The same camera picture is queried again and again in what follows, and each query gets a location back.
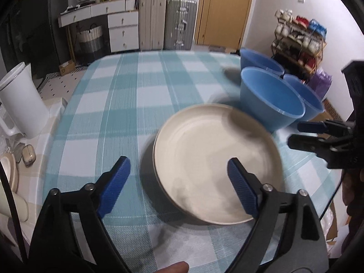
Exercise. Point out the beige suitcase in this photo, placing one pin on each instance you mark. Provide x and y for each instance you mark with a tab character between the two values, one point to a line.
152	22

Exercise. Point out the white electric kettle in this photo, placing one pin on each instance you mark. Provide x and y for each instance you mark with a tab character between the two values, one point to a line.
22	102

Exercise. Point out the shoe rack with shoes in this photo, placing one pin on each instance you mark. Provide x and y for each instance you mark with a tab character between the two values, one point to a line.
301	31

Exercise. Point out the cream plate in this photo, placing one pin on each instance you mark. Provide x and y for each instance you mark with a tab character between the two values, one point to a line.
204	153
167	194

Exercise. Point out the small printed cardboard box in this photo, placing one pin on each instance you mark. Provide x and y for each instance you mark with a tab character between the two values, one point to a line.
66	68

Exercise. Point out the silver suitcase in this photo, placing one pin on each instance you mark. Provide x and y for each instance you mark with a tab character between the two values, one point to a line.
179	24

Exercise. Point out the cream small dish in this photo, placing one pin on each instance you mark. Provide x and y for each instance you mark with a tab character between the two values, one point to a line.
8	170

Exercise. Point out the woven laundry basket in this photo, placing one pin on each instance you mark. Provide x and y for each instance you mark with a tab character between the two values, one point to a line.
90	42

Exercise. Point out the wooden door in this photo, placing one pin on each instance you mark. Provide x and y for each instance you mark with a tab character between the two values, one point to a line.
224	11

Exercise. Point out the person's left hand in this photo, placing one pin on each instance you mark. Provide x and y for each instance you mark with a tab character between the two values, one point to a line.
176	268

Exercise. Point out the cream cup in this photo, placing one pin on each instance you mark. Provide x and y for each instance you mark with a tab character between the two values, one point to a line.
15	206

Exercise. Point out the blue bowl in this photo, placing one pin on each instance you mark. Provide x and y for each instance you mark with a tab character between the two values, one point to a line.
310	99
267	99
260	61

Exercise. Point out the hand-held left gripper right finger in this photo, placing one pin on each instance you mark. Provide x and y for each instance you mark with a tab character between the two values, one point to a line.
241	187

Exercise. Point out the striped floor mat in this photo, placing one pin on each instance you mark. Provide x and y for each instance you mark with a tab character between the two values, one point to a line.
65	76

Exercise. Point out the white drawer unit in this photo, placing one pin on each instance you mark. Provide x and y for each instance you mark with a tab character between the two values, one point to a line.
123	31

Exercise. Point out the dark grey refrigerator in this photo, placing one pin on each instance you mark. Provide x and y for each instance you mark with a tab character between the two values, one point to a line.
34	28

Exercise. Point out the white desk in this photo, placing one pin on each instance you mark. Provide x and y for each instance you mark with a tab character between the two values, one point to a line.
85	12

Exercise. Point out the purple bag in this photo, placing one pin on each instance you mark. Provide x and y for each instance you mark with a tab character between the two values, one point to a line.
320	81

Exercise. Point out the computer mouse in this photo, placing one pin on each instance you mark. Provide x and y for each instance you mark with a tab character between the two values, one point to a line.
28	155

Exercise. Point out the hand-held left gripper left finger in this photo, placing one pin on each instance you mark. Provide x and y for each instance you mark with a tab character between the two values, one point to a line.
113	187

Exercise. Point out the wooden shoe rack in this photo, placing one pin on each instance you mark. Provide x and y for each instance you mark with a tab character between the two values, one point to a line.
321	59

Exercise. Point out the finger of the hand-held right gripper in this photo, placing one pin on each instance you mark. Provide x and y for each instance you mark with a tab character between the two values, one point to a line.
304	142
310	126

